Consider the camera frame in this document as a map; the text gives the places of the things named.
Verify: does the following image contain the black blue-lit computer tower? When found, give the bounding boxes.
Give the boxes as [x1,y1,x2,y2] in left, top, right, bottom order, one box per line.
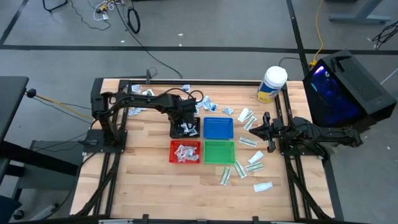
[302,49,398,128]

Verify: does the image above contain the white bandage wrapper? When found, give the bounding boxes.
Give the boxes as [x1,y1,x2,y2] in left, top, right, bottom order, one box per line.
[253,181,274,193]
[237,107,251,123]
[248,150,264,165]

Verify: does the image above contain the black coiled cable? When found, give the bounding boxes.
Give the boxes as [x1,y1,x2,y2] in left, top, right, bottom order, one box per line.
[126,6,141,34]

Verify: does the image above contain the silver aluminium bar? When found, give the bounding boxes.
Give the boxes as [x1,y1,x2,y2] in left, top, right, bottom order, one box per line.
[98,219,134,224]

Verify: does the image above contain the white cable bundle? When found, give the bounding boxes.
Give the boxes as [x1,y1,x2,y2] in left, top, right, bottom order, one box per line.
[93,0,125,22]

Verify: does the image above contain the white-lidded wipes canister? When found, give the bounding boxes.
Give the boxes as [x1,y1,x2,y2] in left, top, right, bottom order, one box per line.
[256,65,289,104]

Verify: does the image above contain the dark chair base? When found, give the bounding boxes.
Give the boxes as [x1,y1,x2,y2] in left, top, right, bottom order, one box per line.
[0,195,24,224]

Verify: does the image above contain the green plastic basket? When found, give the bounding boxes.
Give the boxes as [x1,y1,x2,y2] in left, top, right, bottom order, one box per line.
[203,140,236,165]

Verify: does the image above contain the yellow floor cable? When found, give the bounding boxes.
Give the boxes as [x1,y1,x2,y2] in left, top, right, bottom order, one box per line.
[308,0,325,68]

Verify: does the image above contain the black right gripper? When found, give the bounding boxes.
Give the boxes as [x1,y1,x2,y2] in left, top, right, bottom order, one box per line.
[249,111,285,153]

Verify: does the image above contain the blue plastic basket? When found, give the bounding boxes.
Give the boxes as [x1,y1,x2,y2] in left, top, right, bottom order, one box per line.
[203,116,234,140]

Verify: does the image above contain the red plastic basket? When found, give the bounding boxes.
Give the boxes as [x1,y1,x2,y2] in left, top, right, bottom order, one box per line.
[169,139,202,164]

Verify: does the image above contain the grey desk leg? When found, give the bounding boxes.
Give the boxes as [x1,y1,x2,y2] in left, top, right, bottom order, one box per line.
[328,0,392,24]

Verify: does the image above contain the dark grey desk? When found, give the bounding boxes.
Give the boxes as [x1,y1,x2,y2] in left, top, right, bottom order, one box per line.
[0,76,30,142]

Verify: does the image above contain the long black floor cable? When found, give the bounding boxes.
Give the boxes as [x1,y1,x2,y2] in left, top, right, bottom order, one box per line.
[113,0,183,79]

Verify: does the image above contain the yellow cable with black knob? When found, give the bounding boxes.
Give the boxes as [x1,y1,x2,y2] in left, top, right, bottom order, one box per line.
[25,88,94,121]

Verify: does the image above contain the black plastic basket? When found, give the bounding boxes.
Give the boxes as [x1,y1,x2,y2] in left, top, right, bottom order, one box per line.
[169,116,201,139]

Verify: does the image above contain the black cable bundle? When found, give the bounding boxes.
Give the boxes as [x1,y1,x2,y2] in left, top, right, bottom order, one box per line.
[371,20,398,50]

